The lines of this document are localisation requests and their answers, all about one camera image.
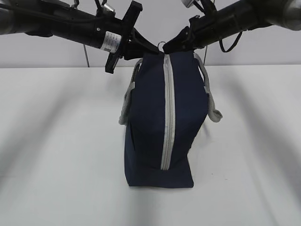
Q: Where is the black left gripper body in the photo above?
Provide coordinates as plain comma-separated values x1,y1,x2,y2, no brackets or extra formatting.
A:
104,0,143,73

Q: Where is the navy blue lunch bag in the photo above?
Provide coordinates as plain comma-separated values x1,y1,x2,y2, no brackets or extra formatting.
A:
119,50,222,189

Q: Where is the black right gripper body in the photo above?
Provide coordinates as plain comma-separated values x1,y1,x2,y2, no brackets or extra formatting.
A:
179,15,202,49

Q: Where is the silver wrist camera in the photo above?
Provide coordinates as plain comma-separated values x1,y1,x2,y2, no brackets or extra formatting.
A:
181,0,199,8
97,2,116,17

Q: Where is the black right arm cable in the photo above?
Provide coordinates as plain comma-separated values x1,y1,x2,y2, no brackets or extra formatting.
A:
194,0,243,53

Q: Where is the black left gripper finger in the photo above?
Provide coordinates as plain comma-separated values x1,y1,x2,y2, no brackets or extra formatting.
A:
123,29,159,60

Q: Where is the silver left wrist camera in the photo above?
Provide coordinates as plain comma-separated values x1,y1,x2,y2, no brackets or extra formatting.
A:
97,2,116,17

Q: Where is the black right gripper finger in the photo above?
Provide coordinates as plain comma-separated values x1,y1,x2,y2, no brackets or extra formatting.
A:
163,27,195,53

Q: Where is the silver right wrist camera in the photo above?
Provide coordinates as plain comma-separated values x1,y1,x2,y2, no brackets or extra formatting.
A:
181,0,199,8

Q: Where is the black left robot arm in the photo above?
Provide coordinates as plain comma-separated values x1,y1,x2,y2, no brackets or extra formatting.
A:
0,0,159,73

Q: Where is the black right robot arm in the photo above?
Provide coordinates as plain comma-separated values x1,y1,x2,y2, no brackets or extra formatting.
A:
163,0,301,54

